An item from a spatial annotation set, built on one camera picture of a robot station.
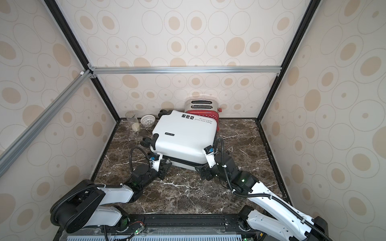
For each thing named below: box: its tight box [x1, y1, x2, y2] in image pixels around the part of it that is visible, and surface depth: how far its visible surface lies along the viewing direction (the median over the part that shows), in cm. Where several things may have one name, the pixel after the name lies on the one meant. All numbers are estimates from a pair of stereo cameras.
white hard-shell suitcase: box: [140, 109, 218, 171], surface depth 85 cm
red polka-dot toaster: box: [184, 98, 223, 133], surface depth 107 cm
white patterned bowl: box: [140, 114, 156, 127], surface depth 119 cm
